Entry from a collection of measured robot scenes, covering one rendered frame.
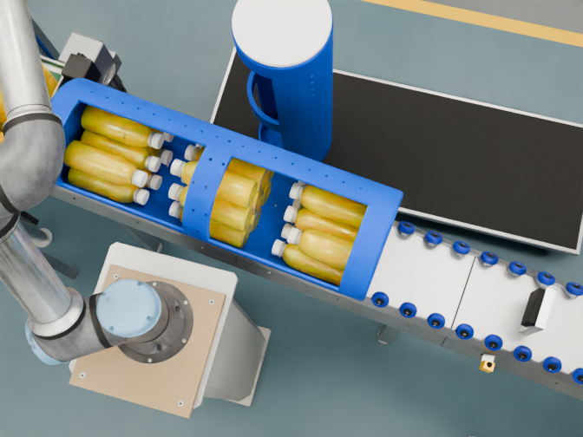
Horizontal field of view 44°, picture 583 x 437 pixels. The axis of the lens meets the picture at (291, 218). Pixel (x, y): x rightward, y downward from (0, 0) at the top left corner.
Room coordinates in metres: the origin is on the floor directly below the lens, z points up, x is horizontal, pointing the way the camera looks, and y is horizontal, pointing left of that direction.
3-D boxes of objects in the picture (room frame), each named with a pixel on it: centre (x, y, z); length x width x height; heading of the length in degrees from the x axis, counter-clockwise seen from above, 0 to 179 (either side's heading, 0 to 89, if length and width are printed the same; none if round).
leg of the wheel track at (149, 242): (0.75, 0.56, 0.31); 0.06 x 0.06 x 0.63; 58
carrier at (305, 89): (1.04, -0.08, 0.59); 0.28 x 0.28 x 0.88
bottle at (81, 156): (0.69, 0.44, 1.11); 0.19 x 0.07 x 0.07; 58
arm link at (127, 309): (0.27, 0.37, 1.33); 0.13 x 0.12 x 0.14; 97
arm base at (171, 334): (0.27, 0.36, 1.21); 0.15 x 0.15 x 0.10
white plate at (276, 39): (1.04, -0.08, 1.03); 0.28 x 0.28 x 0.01
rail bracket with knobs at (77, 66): (1.04, 0.52, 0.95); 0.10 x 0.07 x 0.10; 148
